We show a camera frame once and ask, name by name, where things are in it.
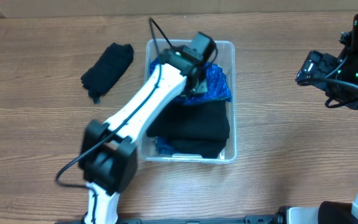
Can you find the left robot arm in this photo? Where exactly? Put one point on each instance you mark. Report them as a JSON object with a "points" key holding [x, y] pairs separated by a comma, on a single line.
{"points": [[108, 156]]}

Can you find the black cloth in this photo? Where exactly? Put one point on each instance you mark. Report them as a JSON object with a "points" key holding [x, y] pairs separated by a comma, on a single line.
{"points": [[205, 122], [206, 148]]}

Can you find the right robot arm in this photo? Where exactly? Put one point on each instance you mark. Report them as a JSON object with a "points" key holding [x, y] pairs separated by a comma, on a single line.
{"points": [[334, 212]]}

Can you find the blue sequin fabric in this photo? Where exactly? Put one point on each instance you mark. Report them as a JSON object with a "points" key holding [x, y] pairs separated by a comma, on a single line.
{"points": [[216, 84]]}

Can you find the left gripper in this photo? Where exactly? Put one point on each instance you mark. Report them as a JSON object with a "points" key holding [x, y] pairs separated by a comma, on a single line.
{"points": [[199, 88]]}

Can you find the clear plastic storage bin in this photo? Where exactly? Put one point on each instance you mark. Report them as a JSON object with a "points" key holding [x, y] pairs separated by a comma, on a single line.
{"points": [[226, 61]]}

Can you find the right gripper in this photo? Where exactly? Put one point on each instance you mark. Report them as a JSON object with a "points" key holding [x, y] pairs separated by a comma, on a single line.
{"points": [[330, 90]]}

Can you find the rolled black sock garment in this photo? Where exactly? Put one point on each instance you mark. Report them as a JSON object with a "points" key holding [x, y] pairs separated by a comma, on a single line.
{"points": [[109, 68]]}

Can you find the blue denim jeans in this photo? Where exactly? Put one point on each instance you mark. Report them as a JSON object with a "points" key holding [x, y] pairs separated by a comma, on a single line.
{"points": [[162, 147]]}

